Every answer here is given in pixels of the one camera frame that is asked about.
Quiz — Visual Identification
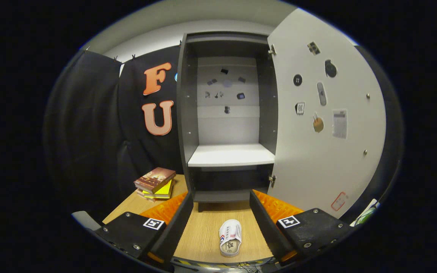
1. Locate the brown book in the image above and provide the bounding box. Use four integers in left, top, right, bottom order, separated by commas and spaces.
134, 167, 176, 194

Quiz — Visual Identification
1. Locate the beige shoe cabinet door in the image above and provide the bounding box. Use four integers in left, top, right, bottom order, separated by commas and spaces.
267, 8, 387, 220

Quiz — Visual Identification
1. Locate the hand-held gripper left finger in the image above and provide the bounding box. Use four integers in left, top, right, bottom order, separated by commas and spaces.
96, 191, 195, 267

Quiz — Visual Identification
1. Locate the white shoe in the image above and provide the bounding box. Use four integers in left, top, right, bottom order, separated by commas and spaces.
219, 219, 242, 257

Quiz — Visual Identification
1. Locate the white printed object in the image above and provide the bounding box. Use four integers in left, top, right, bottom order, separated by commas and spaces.
351, 199, 380, 227

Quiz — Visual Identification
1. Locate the yellow book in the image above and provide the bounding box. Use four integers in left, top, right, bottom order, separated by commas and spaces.
142, 179, 174, 200

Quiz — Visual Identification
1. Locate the light grey flat panel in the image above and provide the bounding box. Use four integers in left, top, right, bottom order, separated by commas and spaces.
71, 210, 103, 232

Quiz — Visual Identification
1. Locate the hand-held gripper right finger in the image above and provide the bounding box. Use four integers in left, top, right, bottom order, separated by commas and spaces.
249, 189, 352, 265

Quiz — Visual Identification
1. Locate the black backdrop cloth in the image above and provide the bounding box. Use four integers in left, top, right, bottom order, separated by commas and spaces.
43, 45, 405, 228

